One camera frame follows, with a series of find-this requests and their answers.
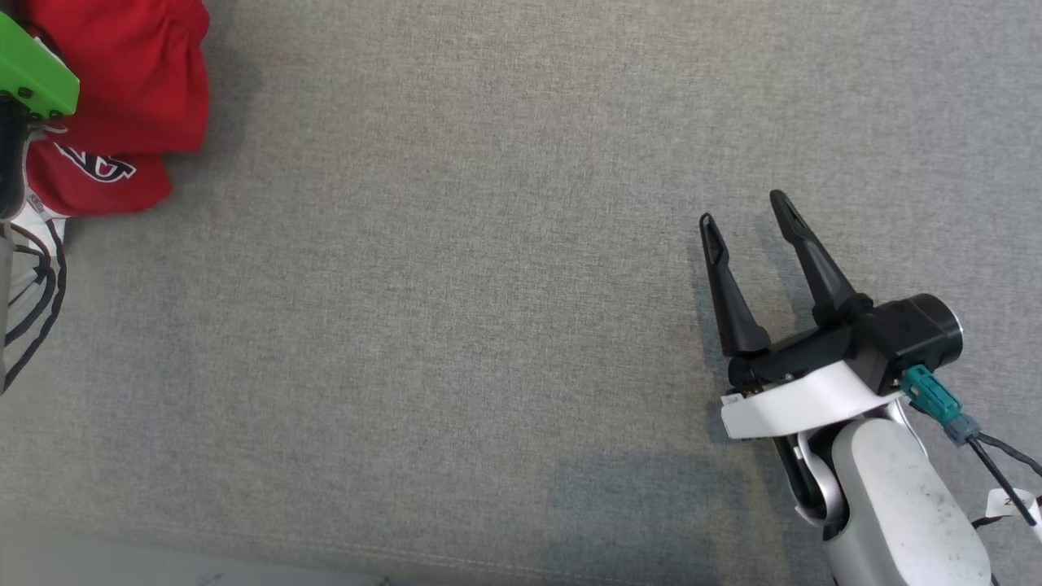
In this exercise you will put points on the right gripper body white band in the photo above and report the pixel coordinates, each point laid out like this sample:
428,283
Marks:
798,403

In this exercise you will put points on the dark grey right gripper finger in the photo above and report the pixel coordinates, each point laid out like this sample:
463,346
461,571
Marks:
733,309
822,277

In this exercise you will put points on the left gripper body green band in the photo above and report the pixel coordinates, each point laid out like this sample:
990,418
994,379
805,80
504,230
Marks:
32,77

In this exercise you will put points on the red trousers with white stripe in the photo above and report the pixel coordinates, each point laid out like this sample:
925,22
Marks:
130,73

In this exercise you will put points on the grey fabric sofa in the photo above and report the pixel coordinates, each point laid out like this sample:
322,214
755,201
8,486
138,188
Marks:
488,285

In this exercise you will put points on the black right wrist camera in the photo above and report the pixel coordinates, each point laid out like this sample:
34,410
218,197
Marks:
912,334

